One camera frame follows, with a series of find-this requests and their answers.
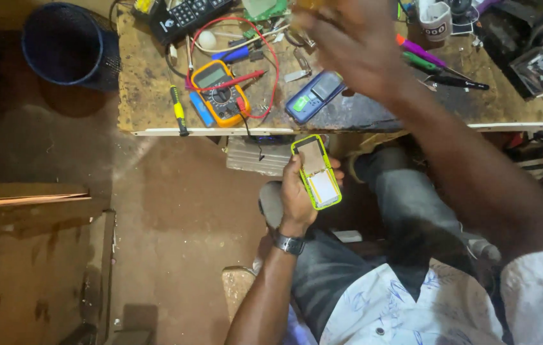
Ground green mobile phone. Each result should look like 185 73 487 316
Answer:
291 134 343 211

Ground purple handled screwdriver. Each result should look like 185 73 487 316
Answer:
396 34 472 80

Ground clear plastic box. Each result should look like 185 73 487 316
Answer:
509 46 543 100

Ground person's right hand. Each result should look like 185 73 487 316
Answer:
291 0 406 104

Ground metal tweezers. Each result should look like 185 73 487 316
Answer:
283 48 313 83

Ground white printed mug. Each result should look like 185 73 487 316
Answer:
417 0 453 43

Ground wooden bench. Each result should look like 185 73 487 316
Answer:
0 182 117 345

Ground yellow black screwdriver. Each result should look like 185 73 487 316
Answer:
168 67 190 137

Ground person's white patterned shirt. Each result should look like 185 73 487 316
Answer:
281 251 543 345

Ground grey ribbed metal box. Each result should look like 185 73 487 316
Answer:
226 136 296 177

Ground yellow digital multimeter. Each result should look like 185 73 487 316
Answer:
190 60 252 128

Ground small blue battery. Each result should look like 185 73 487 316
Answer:
189 91 216 128

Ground black handled tool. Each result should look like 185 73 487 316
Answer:
426 75 490 91

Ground blue mesh waste basket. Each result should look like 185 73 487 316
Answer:
21 2 122 93

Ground person's grey jeans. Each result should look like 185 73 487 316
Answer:
258 146 502 343

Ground black probe wire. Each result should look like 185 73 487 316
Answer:
239 111 266 162

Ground blue handled tool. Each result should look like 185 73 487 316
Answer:
211 45 265 63

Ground white cable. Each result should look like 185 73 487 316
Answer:
192 24 291 54

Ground black wristwatch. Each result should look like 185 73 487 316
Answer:
273 233 306 256

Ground green circuit board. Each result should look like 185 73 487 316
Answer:
242 0 291 23

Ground red multimeter probe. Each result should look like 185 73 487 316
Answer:
185 70 267 92

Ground red probe wire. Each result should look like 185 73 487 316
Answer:
187 17 281 120

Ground person's left hand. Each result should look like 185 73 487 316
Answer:
278 154 345 238

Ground black desk telephone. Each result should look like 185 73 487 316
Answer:
150 0 235 46

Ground green handled screwdriver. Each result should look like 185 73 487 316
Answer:
402 51 445 73

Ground blue mobile phone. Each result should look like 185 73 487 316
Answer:
285 71 347 125

